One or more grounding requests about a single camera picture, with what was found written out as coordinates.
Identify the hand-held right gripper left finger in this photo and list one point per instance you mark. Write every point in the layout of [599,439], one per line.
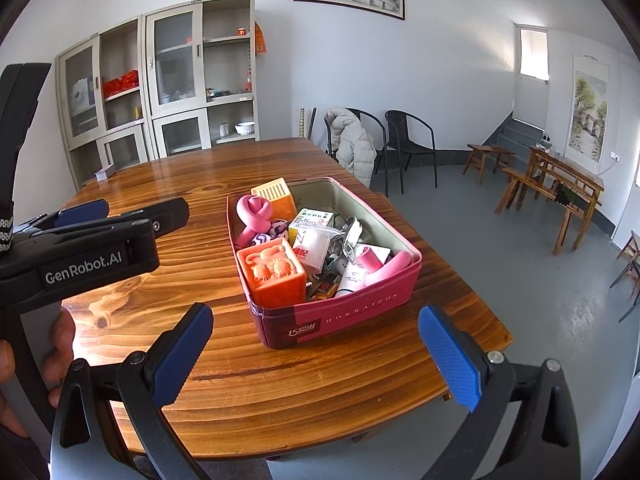
[180,355]

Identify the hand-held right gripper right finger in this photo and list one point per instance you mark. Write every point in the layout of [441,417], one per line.
[450,355]

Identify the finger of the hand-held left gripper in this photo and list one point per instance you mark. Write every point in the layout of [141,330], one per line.
[170,215]
[80,212]

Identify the pink looped foam tube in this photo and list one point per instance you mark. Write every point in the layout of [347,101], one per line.
[250,210]

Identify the pink tightly knotted foam tube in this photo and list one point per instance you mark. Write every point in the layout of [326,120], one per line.
[390,267]

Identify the pink leopard print plush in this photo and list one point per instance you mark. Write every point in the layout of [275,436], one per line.
[277,230]

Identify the small orange toy block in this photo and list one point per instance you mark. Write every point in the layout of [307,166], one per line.
[280,200]

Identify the pink tin box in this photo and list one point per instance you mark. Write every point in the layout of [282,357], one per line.
[340,320]

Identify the large orange toy block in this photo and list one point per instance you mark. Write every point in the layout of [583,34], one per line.
[272,285]

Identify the white cream tube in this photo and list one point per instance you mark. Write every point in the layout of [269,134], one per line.
[352,280]

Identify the small yellow carton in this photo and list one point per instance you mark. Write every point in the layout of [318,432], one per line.
[310,220]

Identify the plastic-wrapped white tissue pack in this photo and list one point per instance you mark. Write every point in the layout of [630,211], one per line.
[312,252]

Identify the silver metal spring clamp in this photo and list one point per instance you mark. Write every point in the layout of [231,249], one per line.
[345,240]

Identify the person's left hand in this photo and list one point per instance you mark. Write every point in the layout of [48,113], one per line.
[60,350]

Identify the white mug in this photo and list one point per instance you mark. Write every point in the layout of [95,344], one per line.
[224,130]

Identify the white bowl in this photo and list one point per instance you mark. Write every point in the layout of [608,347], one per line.
[245,128]

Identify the white carton in cabinet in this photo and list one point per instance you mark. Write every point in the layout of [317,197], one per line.
[81,94]

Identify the teaware set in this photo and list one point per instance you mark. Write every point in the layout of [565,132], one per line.
[175,96]

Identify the dark tray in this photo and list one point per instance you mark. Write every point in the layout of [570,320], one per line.
[220,93]

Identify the red packets on shelf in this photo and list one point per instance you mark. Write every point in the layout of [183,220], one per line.
[121,84]

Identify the orange drink bottle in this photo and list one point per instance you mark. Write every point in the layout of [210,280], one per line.
[248,82]

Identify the beaded wooden stick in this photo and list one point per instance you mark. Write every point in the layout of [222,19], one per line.
[302,122]

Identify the black stick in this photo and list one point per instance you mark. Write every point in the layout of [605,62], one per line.
[310,124]

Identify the black metal chair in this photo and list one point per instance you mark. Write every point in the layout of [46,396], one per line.
[326,135]
[400,127]

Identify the wooden bench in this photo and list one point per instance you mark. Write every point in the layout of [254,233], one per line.
[530,182]

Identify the white padded jacket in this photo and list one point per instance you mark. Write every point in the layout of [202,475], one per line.
[352,150]

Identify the orange hanging bag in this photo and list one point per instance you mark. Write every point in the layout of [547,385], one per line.
[259,39]

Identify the dark wooden chair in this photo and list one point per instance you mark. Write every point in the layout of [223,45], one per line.
[632,255]

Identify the wooden stool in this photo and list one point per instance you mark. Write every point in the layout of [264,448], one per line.
[487,149]

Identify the narrow wooden side table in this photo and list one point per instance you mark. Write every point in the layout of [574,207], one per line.
[565,164]

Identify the grey stairs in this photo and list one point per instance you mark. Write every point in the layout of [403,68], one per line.
[515,135]

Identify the hanging scroll painting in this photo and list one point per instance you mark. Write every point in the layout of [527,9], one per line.
[587,110]

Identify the bright door window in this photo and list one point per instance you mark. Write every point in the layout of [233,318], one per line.
[534,52]

